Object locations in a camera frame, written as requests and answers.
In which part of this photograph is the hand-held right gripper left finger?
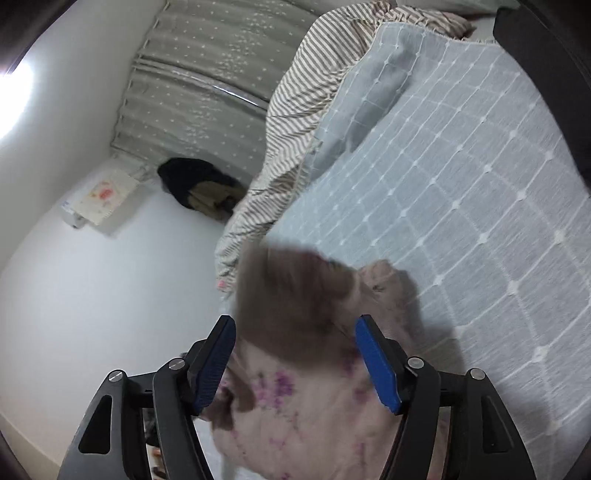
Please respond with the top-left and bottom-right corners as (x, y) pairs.
(58, 315), (238, 480)

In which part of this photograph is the white wall-mounted box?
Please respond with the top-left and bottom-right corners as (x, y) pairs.
(62, 170), (139, 229)

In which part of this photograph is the floral padded jacket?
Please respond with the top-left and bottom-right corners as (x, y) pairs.
(201, 242), (467, 480)

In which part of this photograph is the light blue quilted bedspread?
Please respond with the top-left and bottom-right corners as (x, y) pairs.
(222, 21), (591, 480)

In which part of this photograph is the grey star-print curtain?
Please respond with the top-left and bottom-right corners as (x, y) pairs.
(108, 0), (333, 167)

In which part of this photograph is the dark cloth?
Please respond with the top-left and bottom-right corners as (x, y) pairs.
(493, 0), (591, 107)

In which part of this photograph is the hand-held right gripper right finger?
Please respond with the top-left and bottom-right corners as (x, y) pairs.
(355, 315), (539, 480)

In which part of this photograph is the striped duvet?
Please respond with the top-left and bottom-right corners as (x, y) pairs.
(215, 0), (476, 291)

